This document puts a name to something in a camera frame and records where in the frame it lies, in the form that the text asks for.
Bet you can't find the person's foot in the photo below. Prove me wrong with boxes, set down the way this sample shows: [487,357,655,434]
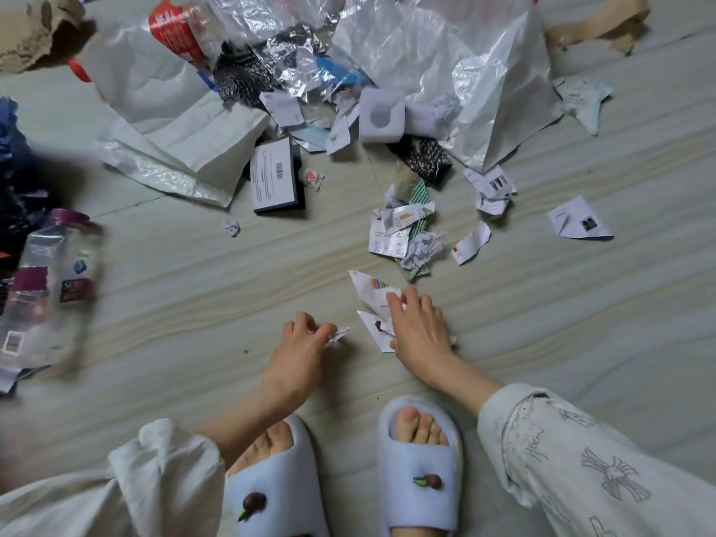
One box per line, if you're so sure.
[226,420,295,479]
[386,406,454,537]

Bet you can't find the light blue right slipper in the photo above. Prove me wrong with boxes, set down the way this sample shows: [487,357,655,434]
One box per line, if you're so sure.
[375,395,464,537]

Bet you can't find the person's right foot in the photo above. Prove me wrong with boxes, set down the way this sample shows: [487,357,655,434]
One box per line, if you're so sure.
[386,406,454,537]

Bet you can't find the clear bottle purple cap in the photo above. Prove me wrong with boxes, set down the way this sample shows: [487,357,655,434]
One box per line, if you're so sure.
[0,208,106,371]

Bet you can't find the white foam roll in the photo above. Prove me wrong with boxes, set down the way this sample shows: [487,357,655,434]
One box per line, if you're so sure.
[403,94,462,139]

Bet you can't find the white torn packet green print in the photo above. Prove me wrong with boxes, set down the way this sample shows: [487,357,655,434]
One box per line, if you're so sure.
[552,76,615,136]

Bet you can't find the person's left forearm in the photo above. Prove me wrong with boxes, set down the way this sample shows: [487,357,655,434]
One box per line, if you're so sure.
[195,385,309,471]

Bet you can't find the person's white left sleeve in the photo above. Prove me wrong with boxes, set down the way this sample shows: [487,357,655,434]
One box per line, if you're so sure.
[0,418,226,537]

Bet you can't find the person's printed right sleeve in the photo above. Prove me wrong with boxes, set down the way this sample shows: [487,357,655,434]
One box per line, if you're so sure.
[477,383,716,537]

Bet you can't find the light blue slipper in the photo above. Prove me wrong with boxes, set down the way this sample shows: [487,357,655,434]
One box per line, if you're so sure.
[375,395,464,537]
[222,414,331,537]

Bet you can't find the black patterned plastic piece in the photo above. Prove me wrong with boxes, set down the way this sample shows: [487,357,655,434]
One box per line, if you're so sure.
[401,137,454,189]
[214,40,282,111]

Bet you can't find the blue white torn packet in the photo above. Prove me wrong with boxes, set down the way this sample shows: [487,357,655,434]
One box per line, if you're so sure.
[315,54,374,91]

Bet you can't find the white poly mailer bag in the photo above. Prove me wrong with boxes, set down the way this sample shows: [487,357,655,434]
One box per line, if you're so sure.
[78,19,224,140]

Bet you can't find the white bubble padded envelope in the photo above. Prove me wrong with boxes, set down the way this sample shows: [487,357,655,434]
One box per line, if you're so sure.
[93,94,271,210]

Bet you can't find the white scrap rainbow print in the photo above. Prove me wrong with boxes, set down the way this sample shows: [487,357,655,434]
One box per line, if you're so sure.
[347,268,403,324]

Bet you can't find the silver foil wrapper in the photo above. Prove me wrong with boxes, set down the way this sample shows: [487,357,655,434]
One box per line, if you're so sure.
[245,22,348,101]

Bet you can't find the person's left hand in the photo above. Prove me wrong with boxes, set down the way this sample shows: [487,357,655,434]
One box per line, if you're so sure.
[258,311,339,412]

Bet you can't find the green striped paper wrapper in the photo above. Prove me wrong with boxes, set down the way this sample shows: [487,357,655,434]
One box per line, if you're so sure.
[395,178,437,281]

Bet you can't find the large translucent plastic bag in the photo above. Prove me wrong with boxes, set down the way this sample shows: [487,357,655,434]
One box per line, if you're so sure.
[328,0,565,173]

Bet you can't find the white scrap dark photo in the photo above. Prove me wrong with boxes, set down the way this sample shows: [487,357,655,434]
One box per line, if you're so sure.
[546,195,615,242]

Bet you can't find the white foam block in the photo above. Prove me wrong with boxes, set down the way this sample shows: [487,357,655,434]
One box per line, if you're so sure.
[357,86,407,145]

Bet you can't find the blue plastic bag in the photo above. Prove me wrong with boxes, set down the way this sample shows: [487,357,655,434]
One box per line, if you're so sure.
[0,96,34,180]

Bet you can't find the clear crinkled plastic bag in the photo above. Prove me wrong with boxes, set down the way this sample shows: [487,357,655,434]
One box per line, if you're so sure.
[198,0,348,48]

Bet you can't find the person's right hand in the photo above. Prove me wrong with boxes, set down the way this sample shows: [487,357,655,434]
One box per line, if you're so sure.
[386,284,455,386]

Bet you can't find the brown paper strip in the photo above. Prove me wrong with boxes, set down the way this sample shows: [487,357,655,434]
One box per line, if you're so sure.
[544,0,652,57]

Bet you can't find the clear bottle red label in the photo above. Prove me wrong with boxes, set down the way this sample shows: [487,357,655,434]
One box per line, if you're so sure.
[66,0,224,84]

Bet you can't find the tan paper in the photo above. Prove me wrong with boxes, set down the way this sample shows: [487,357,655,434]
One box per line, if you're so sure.
[391,159,421,192]

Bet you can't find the light blue left slipper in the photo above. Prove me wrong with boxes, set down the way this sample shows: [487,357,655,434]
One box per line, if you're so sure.
[222,414,331,537]

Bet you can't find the black box white label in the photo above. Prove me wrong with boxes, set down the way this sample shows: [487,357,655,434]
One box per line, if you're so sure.
[249,136,307,215]

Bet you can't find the person's left foot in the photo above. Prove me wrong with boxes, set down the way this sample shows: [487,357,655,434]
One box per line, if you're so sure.
[226,420,295,479]

